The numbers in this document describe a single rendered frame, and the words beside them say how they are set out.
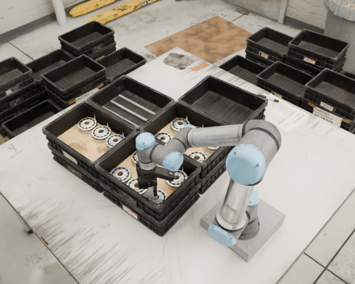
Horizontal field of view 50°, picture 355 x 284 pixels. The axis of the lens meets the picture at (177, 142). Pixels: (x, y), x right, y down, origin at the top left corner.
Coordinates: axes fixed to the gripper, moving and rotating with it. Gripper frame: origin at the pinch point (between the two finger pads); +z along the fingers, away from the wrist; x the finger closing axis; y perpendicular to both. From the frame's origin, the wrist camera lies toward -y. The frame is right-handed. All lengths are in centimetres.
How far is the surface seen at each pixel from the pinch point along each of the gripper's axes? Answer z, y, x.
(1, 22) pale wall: 63, 160, -309
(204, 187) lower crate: 11.7, -23.7, -10.2
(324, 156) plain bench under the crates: 15, -91, -26
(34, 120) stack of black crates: 58, 92, -128
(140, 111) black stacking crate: 2, 6, -61
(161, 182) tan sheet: 2.0, -2.6, -7.7
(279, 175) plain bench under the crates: 15, -63, -16
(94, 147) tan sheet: 1.8, 30.1, -34.8
